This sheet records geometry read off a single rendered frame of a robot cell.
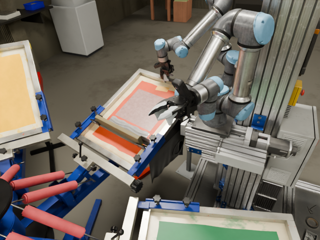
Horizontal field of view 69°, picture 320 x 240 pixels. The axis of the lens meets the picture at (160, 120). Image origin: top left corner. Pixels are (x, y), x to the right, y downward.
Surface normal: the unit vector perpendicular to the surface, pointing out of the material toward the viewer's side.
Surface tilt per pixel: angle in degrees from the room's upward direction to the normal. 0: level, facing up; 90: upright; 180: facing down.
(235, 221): 0
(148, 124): 16
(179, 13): 90
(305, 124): 0
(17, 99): 32
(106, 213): 0
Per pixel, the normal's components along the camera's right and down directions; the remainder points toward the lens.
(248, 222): -0.04, -0.78
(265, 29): 0.65, 0.34
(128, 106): -0.20, -0.61
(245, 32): -0.75, 0.44
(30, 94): 0.18, -0.36
